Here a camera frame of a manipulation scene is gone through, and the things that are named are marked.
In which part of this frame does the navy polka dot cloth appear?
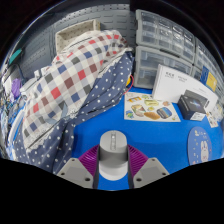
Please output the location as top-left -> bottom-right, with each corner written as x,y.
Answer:
13,51 -> 135,174

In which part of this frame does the grey plastic drawer cabinet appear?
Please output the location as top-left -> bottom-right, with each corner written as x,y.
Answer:
194,38 -> 224,83
133,45 -> 194,90
134,9 -> 196,64

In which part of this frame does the beige perforated storage basket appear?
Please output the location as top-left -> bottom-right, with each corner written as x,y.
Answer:
54,19 -> 102,56

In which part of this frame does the teal object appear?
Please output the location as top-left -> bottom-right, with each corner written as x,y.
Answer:
8,48 -> 24,66

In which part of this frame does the dark grey pegboard panel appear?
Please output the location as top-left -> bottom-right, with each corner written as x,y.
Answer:
18,6 -> 138,79

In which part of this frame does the small yellow object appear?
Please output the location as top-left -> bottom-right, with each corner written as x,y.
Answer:
125,75 -> 134,88

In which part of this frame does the grey white computer mouse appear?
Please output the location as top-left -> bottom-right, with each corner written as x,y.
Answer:
98,129 -> 129,182

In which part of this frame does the white keyboard packaging box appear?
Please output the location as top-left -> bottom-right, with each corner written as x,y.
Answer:
152,63 -> 219,113

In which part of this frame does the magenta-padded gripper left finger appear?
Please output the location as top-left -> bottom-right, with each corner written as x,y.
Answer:
56,144 -> 102,190

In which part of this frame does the small black product box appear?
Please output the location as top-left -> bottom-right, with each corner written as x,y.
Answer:
177,89 -> 211,122

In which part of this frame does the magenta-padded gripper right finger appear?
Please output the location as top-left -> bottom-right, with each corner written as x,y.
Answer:
127,144 -> 170,190

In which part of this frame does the red blue checkered cloth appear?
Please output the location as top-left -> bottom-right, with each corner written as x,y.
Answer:
22,30 -> 133,149

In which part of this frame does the round blue printed mouse pad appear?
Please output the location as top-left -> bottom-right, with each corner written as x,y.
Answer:
187,125 -> 214,167

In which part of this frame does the purple object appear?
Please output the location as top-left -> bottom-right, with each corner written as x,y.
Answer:
10,78 -> 23,101

